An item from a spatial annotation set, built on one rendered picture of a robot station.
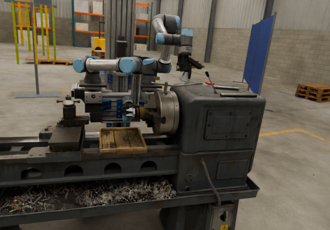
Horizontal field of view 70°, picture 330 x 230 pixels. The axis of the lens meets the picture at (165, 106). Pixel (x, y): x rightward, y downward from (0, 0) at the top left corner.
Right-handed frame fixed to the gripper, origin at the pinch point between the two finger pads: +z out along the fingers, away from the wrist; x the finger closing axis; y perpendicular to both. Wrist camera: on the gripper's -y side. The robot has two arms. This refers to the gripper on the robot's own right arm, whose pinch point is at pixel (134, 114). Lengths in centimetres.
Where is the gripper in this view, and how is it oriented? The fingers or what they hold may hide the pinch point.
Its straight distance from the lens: 160.2
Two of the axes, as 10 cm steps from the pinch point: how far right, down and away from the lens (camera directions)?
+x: 0.8, -9.6, -2.8
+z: 2.4, 2.9, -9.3
